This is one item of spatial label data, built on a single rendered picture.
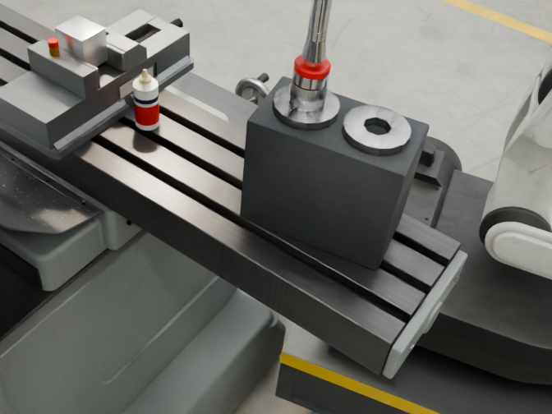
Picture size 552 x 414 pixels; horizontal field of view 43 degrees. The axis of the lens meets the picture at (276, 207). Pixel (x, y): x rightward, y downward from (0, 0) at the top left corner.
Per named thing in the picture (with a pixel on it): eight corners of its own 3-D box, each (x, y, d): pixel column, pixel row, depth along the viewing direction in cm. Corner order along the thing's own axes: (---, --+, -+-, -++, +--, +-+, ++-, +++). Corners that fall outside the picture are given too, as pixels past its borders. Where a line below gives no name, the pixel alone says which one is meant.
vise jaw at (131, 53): (94, 32, 124) (92, 12, 121) (147, 58, 119) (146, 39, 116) (69, 46, 120) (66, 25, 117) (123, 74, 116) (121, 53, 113)
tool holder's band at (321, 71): (316, 55, 92) (318, 48, 91) (337, 74, 89) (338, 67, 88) (286, 63, 90) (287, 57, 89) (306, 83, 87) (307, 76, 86)
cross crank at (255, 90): (244, 100, 184) (247, 62, 176) (281, 119, 180) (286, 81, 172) (207, 129, 175) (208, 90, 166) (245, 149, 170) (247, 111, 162)
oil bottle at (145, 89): (146, 113, 120) (144, 58, 112) (164, 122, 119) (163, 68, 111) (130, 124, 118) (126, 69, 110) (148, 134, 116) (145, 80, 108)
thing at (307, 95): (311, 88, 95) (316, 55, 92) (331, 107, 93) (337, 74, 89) (282, 96, 93) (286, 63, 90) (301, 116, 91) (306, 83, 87)
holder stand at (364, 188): (271, 171, 113) (283, 66, 98) (401, 218, 108) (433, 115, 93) (238, 218, 105) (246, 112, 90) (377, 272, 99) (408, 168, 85)
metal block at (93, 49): (82, 46, 118) (78, 14, 114) (108, 59, 116) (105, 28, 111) (58, 59, 115) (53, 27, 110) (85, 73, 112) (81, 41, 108)
